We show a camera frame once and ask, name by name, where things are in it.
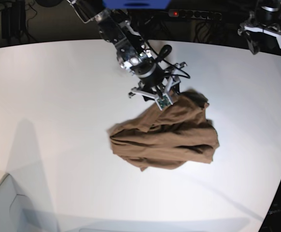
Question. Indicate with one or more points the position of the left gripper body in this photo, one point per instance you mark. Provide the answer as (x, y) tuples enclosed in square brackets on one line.
[(252, 25)]

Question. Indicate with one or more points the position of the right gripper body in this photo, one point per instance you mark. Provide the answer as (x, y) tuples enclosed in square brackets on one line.
[(157, 82)]

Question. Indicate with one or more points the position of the brown t-shirt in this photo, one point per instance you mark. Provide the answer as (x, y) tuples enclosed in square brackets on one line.
[(167, 138)]

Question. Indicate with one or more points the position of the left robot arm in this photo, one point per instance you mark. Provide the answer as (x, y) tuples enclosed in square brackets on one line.
[(266, 11)]

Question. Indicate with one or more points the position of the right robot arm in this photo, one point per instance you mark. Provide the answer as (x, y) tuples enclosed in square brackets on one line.
[(134, 53)]

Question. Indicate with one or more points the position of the black power strip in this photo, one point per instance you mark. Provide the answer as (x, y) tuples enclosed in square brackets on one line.
[(195, 14)]

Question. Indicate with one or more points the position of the blue box at top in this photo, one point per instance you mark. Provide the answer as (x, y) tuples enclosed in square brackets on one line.
[(136, 4)]

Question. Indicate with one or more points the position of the black equipment box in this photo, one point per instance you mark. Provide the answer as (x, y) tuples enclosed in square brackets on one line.
[(13, 20)]

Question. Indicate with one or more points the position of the white bin at corner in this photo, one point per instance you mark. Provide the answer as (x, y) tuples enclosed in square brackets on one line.
[(19, 213)]

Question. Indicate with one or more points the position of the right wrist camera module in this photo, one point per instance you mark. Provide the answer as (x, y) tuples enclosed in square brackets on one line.
[(164, 102)]

